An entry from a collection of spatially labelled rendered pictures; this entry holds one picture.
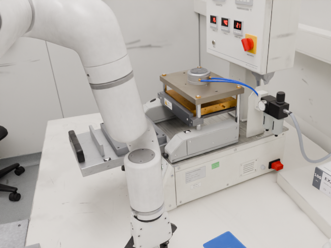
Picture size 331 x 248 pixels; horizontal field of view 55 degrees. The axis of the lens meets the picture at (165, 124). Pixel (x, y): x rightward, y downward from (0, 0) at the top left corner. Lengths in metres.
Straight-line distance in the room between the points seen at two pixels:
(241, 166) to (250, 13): 0.50
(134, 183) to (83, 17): 0.36
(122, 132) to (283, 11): 0.62
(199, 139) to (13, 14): 0.64
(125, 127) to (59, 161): 0.83
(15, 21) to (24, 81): 2.14
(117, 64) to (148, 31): 2.01
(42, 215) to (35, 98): 1.65
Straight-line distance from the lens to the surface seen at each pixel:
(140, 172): 0.70
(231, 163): 1.11
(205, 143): 1.01
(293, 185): 1.16
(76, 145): 0.99
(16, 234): 1.16
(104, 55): 0.59
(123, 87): 0.61
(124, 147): 0.97
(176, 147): 0.97
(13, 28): 0.55
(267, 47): 1.03
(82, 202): 1.18
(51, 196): 1.26
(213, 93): 1.01
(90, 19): 0.59
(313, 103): 1.51
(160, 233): 0.85
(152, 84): 2.72
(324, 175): 1.12
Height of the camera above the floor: 1.49
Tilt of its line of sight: 27 degrees down
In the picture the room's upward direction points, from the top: 4 degrees counter-clockwise
